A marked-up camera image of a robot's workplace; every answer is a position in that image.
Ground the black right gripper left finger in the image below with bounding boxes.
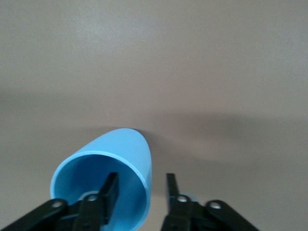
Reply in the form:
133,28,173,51
0,172,119,231

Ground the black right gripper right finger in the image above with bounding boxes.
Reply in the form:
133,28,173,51
160,173,262,231

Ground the bright blue plastic cup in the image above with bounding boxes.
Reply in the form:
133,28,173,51
49,128,153,231

